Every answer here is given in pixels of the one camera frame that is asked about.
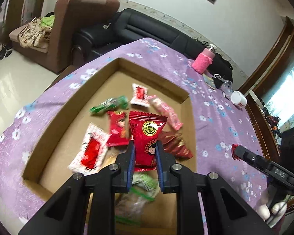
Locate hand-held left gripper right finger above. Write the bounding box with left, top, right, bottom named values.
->
left=155, top=141, right=275, bottom=235

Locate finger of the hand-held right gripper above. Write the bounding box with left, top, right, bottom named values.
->
left=235, top=145, right=270, bottom=171

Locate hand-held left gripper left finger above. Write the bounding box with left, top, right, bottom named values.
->
left=18, top=140, right=136, bottom=235

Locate small red candy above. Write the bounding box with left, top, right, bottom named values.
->
left=231, top=144, right=240, bottom=161

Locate green snack packet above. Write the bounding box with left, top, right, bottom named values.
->
left=130, top=173, right=161, bottom=201

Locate dark red foil packet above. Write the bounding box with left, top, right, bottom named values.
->
left=159, top=130, right=194, bottom=161

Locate red packet with green label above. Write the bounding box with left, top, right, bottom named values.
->
left=129, top=111, right=168, bottom=172

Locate clear green wrapper packet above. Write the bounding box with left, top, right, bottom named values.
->
left=114, top=193, right=147, bottom=224

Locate red snack packet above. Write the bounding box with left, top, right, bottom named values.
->
left=106, top=110, right=133, bottom=147

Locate large white red packet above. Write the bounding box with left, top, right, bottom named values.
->
left=68, top=122, right=109, bottom=177

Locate pink snack packet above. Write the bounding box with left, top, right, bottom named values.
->
left=147, top=95, right=182, bottom=131

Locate cardboard box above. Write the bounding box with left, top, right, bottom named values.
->
left=22, top=57, right=198, bottom=235

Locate person's right hand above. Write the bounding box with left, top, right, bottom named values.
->
left=257, top=196, right=288, bottom=229

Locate black box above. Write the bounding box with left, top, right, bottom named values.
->
left=280, top=125, right=294, bottom=167

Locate white plastic jar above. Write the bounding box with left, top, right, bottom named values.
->
left=230, top=90, right=247, bottom=109

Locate green twisted candy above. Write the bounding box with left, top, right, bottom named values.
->
left=89, top=95, right=129, bottom=115

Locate clear plastic bottle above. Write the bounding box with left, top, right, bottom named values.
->
left=222, top=80, right=234, bottom=96

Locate small white red packet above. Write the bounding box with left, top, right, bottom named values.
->
left=130, top=83, right=150, bottom=108

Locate black pouch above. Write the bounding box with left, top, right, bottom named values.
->
left=212, top=73, right=226, bottom=90

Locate small booklet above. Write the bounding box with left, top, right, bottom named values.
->
left=203, top=73, right=217, bottom=89

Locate pink knit-sleeved thermos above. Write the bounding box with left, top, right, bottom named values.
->
left=191, top=45, right=216, bottom=74

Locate purple floral tablecloth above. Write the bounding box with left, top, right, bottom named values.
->
left=0, top=37, right=272, bottom=221

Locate black leather sofa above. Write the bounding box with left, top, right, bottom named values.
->
left=72, top=8, right=233, bottom=84

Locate brown armchair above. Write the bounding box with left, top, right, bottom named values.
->
left=9, top=0, right=120, bottom=74

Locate patterned clothing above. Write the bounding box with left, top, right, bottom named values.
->
left=18, top=17, right=54, bottom=48

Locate green cloth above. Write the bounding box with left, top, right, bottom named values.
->
left=40, top=15, right=55, bottom=27

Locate brown wooden door frame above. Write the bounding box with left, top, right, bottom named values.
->
left=238, top=17, right=294, bottom=162

